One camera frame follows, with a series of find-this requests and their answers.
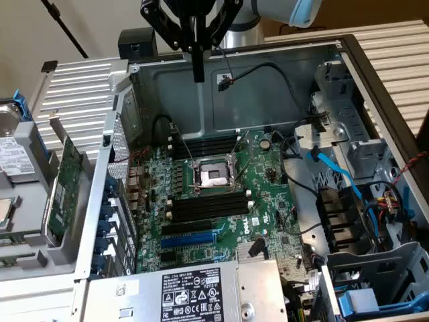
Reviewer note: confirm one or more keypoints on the silver hard disk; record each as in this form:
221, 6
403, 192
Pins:
13, 157

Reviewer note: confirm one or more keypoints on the silver finned chipset heatsink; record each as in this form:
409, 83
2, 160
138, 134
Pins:
243, 251

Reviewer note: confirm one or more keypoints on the metal CPU socket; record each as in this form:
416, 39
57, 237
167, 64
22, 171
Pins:
214, 176

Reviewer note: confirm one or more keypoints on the green low-profile graphics card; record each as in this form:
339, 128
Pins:
65, 188

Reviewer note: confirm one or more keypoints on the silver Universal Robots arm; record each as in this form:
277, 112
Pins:
248, 37

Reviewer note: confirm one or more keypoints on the round coin battery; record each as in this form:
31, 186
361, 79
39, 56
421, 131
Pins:
265, 144

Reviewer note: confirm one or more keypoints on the blue card retention clip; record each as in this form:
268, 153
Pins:
111, 185
105, 228
107, 208
98, 263
102, 246
92, 277

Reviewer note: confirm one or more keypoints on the metal socket cover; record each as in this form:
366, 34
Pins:
231, 164

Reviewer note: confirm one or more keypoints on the green RAM stick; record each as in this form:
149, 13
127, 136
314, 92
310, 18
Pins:
16, 239
13, 262

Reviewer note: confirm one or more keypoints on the pale plastic block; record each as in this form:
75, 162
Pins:
363, 298

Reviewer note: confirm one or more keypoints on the silver CPU chip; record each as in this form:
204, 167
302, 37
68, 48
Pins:
6, 214

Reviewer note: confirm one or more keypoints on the gray plastic parts rack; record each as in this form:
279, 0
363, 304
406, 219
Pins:
33, 214

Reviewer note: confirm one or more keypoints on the long black expansion slot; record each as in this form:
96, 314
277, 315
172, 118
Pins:
187, 228

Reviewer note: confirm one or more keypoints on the long blue expansion slot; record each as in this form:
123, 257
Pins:
187, 241

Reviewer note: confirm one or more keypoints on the blue plastic latch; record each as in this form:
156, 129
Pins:
406, 201

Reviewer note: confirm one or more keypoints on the black intrusion switch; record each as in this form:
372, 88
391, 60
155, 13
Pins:
107, 141

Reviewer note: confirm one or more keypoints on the thin metal locking lever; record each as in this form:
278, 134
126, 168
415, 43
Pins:
183, 143
245, 162

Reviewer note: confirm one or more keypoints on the blue plastic disk caddy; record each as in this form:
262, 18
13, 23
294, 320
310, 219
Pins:
21, 104
402, 307

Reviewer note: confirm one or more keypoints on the green Dell motherboard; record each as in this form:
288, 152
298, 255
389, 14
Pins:
268, 201

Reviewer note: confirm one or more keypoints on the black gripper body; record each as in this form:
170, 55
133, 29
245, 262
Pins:
197, 6

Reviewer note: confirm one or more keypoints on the gray metal PC case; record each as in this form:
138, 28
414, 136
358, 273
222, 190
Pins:
271, 107

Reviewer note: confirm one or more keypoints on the gray metal disk bay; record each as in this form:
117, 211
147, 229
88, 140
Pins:
368, 268
348, 110

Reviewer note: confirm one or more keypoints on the black box device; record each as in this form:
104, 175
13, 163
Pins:
134, 43

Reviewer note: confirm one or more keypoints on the short black expansion slot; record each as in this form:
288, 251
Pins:
167, 256

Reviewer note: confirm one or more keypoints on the silver power supply with label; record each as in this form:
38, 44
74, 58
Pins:
261, 285

